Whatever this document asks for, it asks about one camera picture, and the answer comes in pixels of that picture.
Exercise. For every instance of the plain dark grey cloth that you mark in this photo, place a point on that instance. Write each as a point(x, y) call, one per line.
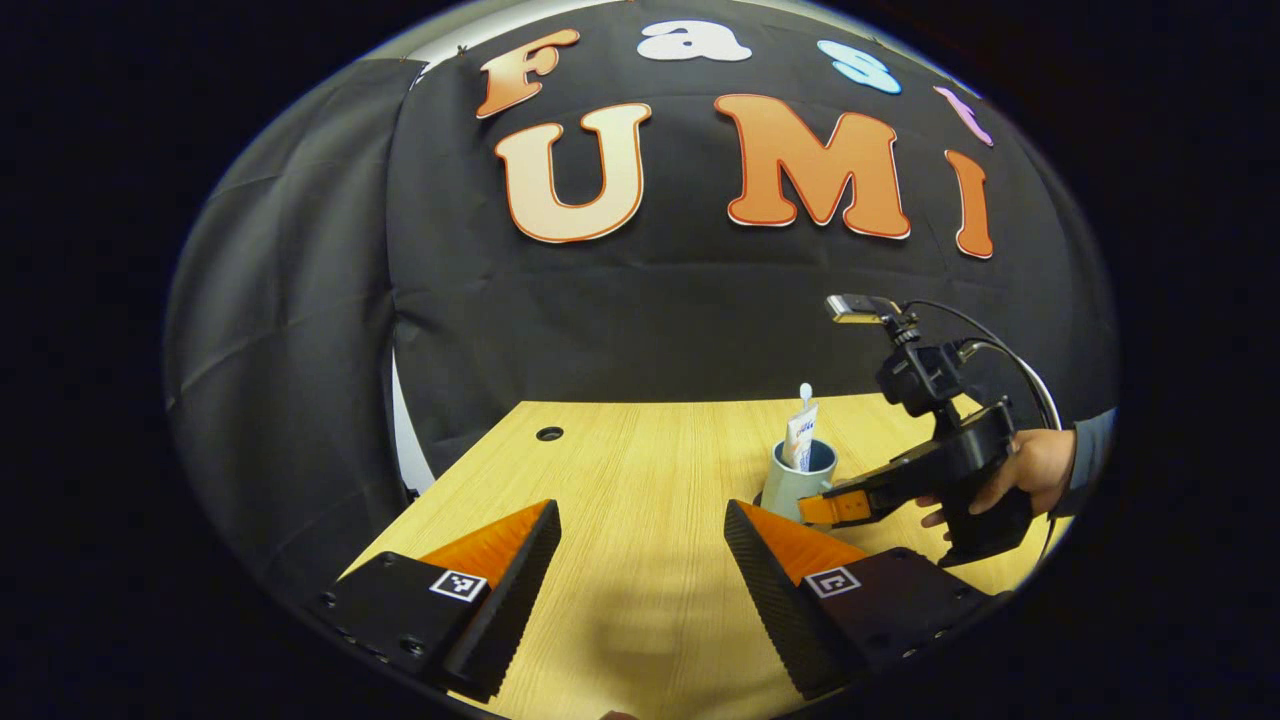
point(280, 300)

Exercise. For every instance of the white toothpaste tube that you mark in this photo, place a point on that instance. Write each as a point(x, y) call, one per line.
point(802, 435)

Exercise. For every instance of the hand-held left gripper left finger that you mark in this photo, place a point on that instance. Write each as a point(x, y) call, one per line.
point(500, 620)

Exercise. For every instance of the black backdrop cloth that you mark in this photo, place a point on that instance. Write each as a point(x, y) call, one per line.
point(650, 320)

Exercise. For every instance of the white toothbrush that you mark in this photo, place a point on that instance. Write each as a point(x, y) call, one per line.
point(805, 393)

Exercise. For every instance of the wooden desktop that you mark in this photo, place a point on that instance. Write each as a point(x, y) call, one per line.
point(640, 470)

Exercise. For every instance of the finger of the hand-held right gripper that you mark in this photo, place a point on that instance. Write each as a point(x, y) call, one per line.
point(870, 495)

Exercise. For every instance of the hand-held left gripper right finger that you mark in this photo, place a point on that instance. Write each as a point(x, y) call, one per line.
point(775, 610)

